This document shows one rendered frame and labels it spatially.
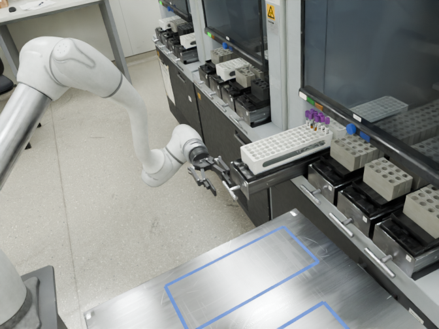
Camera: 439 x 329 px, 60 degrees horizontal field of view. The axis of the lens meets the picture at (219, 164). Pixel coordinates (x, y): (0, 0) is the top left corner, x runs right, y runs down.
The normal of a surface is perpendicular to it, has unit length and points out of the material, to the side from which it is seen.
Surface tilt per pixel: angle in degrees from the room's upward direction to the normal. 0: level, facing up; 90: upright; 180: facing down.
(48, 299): 0
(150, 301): 0
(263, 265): 0
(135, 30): 90
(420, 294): 90
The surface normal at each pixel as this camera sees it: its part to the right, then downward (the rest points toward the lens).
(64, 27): 0.40, 0.51
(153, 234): -0.12, -0.80
